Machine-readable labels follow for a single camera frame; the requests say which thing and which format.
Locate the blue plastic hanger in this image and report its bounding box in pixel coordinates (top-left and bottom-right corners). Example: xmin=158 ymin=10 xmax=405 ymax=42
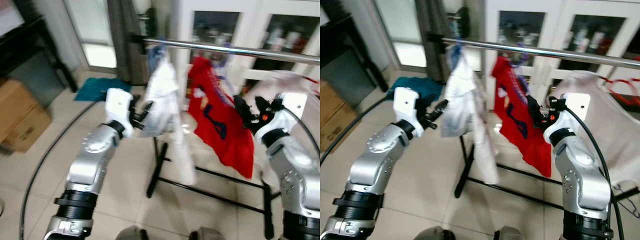
xmin=450 ymin=42 xmax=466 ymax=66
xmin=147 ymin=42 xmax=168 ymax=66

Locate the grey robot right leg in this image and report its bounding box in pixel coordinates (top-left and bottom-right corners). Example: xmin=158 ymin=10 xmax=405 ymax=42
xmin=495 ymin=226 xmax=526 ymax=240
xmin=190 ymin=227 xmax=226 ymax=240

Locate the white button shirt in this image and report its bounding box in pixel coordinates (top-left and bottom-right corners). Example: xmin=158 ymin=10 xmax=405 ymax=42
xmin=142 ymin=47 xmax=198 ymax=186
xmin=442 ymin=47 xmax=501 ymax=186

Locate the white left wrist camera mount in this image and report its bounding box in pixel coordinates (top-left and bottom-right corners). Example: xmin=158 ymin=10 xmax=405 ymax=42
xmin=105 ymin=88 xmax=135 ymax=138
xmin=393 ymin=87 xmax=426 ymax=137

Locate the red shirt with navy letters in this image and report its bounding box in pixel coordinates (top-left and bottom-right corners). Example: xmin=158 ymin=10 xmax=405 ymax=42
xmin=491 ymin=56 xmax=553 ymax=178
xmin=187 ymin=56 xmax=256 ymax=179

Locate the pale white t-shirt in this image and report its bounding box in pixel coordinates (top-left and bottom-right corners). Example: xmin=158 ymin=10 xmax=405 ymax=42
xmin=550 ymin=70 xmax=640 ymax=188
xmin=245 ymin=70 xmax=321 ymax=191

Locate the grey robot left leg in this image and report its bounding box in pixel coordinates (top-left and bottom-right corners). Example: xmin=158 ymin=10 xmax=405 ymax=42
xmin=116 ymin=226 xmax=148 ymax=240
xmin=414 ymin=226 xmax=453 ymax=240

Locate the white box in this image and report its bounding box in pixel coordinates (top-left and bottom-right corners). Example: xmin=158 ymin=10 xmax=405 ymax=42
xmin=0 ymin=0 xmax=26 ymax=36

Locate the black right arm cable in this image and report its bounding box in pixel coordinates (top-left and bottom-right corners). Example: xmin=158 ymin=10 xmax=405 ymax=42
xmin=286 ymin=106 xmax=321 ymax=153
xmin=566 ymin=106 xmax=625 ymax=240

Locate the purple plastic hanger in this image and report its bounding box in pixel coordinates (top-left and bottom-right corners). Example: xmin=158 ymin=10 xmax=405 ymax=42
xmin=210 ymin=45 xmax=236 ymax=68
xmin=510 ymin=47 xmax=531 ymax=71

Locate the grey board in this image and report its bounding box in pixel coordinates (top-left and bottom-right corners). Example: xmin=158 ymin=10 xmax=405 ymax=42
xmin=320 ymin=62 xmax=376 ymax=106
xmin=7 ymin=65 xmax=66 ymax=107

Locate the large cardboard box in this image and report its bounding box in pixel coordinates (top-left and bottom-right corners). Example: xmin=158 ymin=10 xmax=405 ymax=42
xmin=0 ymin=77 xmax=41 ymax=143
xmin=320 ymin=80 xmax=342 ymax=123

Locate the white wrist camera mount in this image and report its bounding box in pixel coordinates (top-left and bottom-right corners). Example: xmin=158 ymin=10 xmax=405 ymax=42
xmin=105 ymin=88 xmax=135 ymax=138
xmin=393 ymin=87 xmax=426 ymax=137
xmin=544 ymin=92 xmax=592 ymax=146
xmin=252 ymin=92 xmax=308 ymax=147

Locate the white glass-door cabinet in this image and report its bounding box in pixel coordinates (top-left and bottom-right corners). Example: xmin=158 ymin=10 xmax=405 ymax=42
xmin=482 ymin=0 xmax=640 ymax=96
xmin=172 ymin=0 xmax=321 ymax=96

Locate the grey robot leg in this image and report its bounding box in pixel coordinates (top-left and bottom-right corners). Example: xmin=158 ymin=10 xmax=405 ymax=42
xmin=414 ymin=226 xmax=453 ymax=240
xmin=495 ymin=226 xmax=526 ymax=240
xmin=190 ymin=227 xmax=226 ymax=240
xmin=116 ymin=226 xmax=148 ymax=240

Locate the small printed cardboard box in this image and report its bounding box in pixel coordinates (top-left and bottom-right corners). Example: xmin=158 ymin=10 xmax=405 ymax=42
xmin=320 ymin=102 xmax=358 ymax=151
xmin=2 ymin=105 xmax=53 ymax=153

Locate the steel rail clothes rack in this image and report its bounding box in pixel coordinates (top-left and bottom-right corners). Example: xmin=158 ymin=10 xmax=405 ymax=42
xmin=129 ymin=32 xmax=321 ymax=240
xmin=427 ymin=32 xmax=640 ymax=236

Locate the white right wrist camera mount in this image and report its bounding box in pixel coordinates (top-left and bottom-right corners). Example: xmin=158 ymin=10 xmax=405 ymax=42
xmin=252 ymin=92 xmax=308 ymax=147
xmin=544 ymin=92 xmax=592 ymax=146

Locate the white-framed glass door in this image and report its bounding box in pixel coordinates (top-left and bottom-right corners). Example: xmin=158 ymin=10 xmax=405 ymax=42
xmin=62 ymin=0 xmax=118 ymax=71
xmin=372 ymin=0 xmax=418 ymax=68

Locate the grey curtain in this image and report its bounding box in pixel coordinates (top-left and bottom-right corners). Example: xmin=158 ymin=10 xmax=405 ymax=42
xmin=107 ymin=0 xmax=151 ymax=86
xmin=415 ymin=0 xmax=453 ymax=83

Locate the black table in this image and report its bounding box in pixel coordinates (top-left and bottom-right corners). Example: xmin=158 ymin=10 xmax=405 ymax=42
xmin=320 ymin=15 xmax=388 ymax=93
xmin=0 ymin=17 xmax=78 ymax=93

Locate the teal floor mat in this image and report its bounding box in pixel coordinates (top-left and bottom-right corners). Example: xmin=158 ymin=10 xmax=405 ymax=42
xmin=387 ymin=76 xmax=443 ymax=101
xmin=75 ymin=76 xmax=133 ymax=102

